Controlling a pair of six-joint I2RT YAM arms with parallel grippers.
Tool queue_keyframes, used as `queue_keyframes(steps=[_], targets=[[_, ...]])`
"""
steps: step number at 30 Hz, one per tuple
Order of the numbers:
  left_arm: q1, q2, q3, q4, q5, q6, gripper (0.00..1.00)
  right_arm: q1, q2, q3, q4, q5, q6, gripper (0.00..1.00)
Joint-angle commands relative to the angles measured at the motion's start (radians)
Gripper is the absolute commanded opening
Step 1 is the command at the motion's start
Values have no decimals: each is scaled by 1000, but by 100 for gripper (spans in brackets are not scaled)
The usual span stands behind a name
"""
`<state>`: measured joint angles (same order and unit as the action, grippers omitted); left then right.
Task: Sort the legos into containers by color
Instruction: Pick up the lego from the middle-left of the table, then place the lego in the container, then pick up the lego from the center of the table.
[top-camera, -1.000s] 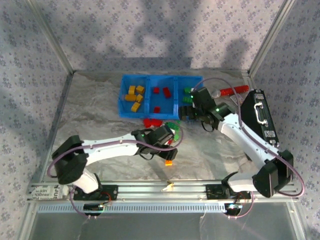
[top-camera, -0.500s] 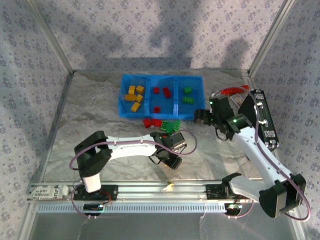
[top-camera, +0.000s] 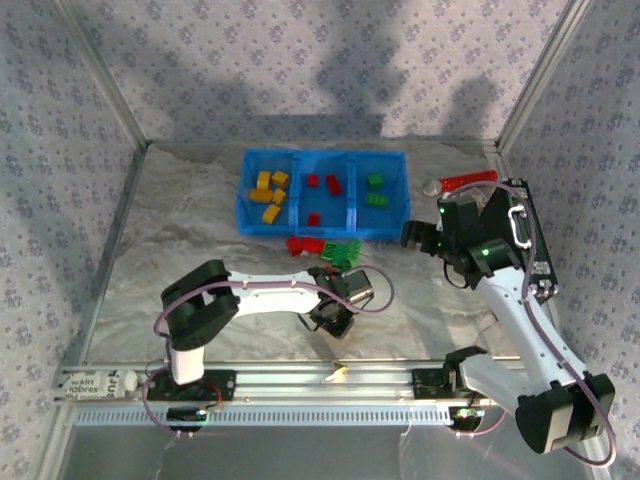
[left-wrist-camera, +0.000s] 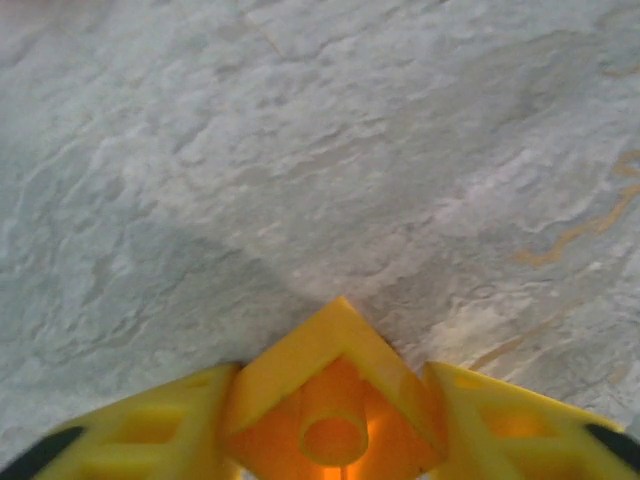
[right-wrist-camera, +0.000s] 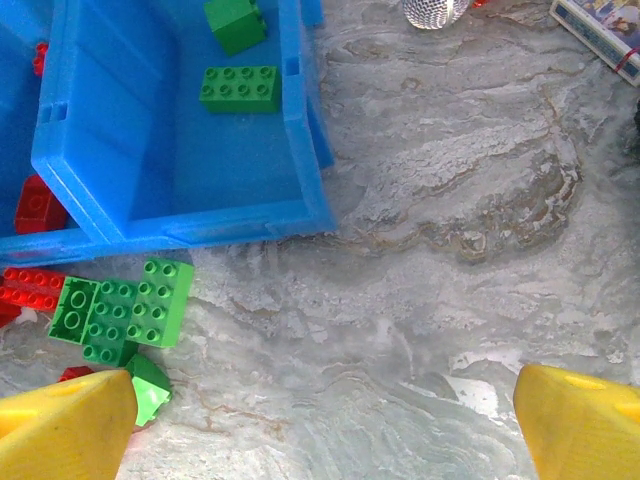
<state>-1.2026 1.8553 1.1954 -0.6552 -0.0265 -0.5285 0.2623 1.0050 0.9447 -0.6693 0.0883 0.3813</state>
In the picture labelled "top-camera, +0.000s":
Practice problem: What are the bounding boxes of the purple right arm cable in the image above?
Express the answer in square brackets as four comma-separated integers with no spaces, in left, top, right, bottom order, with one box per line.
[447,180,621,469]

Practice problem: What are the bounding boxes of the black case with silver handle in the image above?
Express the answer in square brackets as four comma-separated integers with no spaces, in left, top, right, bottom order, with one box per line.
[479,177,559,304]

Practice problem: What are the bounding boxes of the blue three-compartment bin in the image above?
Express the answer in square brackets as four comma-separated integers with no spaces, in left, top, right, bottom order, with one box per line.
[234,148,412,240]

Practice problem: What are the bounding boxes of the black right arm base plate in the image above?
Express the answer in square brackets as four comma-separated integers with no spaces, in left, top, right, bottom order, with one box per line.
[412,367,461,401]

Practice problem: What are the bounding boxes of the aluminium frame post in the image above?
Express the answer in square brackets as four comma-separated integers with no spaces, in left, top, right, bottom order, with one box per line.
[52,0,150,149]
[497,0,594,151]

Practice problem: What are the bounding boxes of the aluminium mounting rail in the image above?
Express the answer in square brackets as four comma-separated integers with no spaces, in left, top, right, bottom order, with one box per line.
[54,359,526,406]

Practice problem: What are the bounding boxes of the white slotted cable duct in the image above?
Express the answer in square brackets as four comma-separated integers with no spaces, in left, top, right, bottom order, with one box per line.
[74,403,501,427]

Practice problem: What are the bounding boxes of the red toy microphone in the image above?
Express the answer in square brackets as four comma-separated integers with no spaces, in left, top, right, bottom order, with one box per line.
[422,169,500,197]

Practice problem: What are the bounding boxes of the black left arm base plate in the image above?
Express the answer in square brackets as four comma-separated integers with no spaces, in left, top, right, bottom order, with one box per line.
[144,368,237,402]

